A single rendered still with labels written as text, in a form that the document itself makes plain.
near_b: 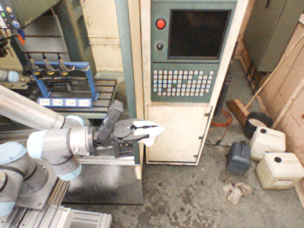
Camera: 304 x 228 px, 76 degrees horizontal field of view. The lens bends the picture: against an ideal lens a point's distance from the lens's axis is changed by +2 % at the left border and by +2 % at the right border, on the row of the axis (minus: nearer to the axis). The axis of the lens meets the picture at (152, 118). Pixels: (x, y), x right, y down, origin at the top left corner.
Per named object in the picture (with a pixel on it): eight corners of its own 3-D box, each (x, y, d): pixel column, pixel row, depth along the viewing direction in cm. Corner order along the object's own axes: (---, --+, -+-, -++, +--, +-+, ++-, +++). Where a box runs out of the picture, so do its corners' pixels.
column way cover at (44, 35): (72, 68, 208) (55, 16, 171) (28, 67, 209) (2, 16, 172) (73, 66, 211) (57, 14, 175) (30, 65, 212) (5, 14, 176)
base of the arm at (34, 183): (37, 198, 82) (27, 187, 75) (4, 195, 83) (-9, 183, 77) (54, 167, 93) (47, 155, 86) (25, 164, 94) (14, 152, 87)
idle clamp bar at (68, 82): (73, 87, 185) (71, 81, 180) (45, 87, 184) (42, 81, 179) (75, 84, 188) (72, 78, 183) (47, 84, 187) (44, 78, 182)
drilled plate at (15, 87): (28, 93, 170) (26, 88, 167) (-4, 92, 171) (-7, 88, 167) (40, 79, 187) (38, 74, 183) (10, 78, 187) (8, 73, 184)
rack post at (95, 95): (97, 100, 170) (88, 70, 149) (90, 100, 170) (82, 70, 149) (99, 93, 177) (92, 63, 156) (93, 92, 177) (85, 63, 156)
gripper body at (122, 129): (133, 139, 61) (95, 142, 60) (132, 117, 56) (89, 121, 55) (135, 157, 55) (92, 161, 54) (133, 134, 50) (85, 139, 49)
